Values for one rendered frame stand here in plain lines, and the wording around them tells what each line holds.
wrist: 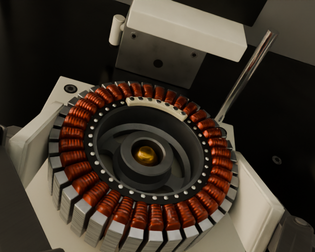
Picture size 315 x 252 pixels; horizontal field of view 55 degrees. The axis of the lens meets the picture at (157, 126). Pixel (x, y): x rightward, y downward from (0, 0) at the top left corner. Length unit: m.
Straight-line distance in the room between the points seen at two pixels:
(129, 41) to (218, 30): 0.13
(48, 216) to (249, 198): 0.11
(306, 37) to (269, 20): 0.05
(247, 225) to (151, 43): 0.17
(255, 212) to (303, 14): 0.30
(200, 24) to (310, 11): 0.28
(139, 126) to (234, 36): 0.09
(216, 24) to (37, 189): 0.13
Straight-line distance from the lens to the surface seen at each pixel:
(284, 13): 0.42
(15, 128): 0.17
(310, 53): 0.46
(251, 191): 0.17
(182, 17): 0.16
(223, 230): 0.21
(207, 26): 0.16
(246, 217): 0.17
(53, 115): 0.17
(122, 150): 0.18
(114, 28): 0.28
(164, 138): 0.21
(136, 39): 0.27
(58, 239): 0.18
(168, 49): 0.28
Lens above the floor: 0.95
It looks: 45 degrees down
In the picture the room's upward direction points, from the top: 23 degrees clockwise
